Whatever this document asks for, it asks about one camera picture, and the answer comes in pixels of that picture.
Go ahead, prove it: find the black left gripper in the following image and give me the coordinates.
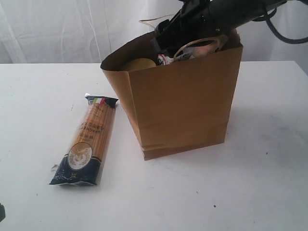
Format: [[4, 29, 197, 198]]
[[0, 204, 6, 220]]

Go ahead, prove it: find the torn clear plastic scrap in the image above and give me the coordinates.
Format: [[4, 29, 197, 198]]
[[51, 164, 59, 172]]

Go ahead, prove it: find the brown paper shopping bag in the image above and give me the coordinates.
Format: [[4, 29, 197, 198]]
[[101, 30, 243, 160]]

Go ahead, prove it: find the small white blue milk carton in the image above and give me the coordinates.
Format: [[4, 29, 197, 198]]
[[157, 48, 194, 65]]

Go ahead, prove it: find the white backdrop curtain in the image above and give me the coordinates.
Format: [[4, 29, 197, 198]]
[[0, 0, 308, 68]]

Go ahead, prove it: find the spaghetti pack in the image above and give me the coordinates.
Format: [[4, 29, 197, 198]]
[[50, 94, 118, 186]]

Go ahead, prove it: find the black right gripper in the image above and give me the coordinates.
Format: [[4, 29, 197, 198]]
[[151, 0, 219, 53]]

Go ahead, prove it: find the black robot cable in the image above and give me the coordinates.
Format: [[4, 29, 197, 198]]
[[252, 7, 308, 44]]

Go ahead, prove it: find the glass nut jar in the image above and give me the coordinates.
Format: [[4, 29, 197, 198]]
[[121, 58, 156, 72]]

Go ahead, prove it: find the brown kraft pouch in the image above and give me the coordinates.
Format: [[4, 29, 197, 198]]
[[192, 34, 229, 58]]

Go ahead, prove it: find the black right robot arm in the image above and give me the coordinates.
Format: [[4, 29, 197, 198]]
[[151, 0, 286, 56]]

